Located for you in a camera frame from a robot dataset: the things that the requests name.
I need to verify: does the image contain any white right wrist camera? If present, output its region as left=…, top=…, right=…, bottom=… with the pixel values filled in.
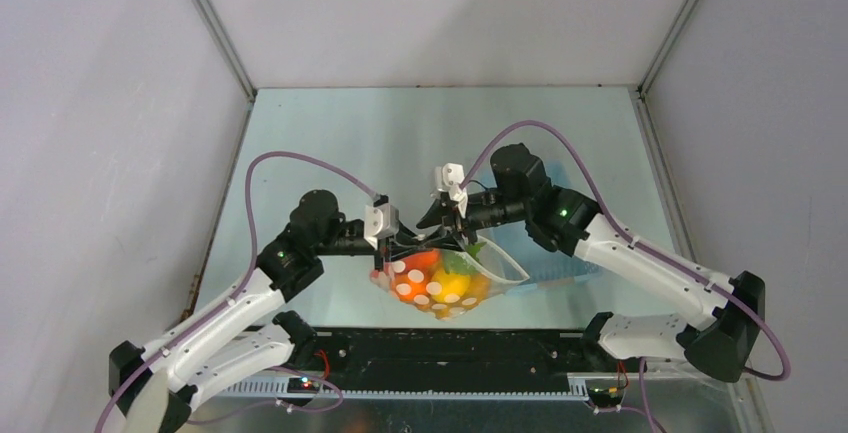
left=431, top=163, right=469, bottom=218

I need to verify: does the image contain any right circuit board with leds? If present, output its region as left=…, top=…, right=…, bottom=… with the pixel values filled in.
left=586, top=386, right=627, bottom=414

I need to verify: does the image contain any green pepper stem piece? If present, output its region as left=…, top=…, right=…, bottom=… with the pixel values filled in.
left=441, top=242, right=485, bottom=275

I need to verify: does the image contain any left circuit board with leds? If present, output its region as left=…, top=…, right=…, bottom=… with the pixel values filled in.
left=286, top=376, right=323, bottom=395

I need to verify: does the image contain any circuit board with leds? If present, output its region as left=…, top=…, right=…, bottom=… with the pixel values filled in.
left=286, top=376, right=323, bottom=395
left=586, top=386, right=627, bottom=414

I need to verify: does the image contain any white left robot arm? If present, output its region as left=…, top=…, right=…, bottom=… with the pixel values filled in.
left=96, top=190, right=423, bottom=432

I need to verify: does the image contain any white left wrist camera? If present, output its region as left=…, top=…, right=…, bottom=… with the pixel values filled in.
left=363, top=195, right=400, bottom=251

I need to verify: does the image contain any yellow lemon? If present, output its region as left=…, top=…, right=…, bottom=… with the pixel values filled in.
left=428, top=269, right=472, bottom=302

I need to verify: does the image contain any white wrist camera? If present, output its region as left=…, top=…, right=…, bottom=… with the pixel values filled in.
left=363, top=195, right=400, bottom=251
left=431, top=163, right=469, bottom=218

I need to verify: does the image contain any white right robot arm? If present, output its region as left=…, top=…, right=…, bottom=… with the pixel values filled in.
left=416, top=144, right=765, bottom=383

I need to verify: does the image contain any light blue plastic basket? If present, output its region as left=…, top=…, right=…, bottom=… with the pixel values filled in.
left=490, top=161, right=604, bottom=295

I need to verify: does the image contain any clear dotted zip top bag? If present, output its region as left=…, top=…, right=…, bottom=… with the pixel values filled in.
left=369, top=237, right=530, bottom=321

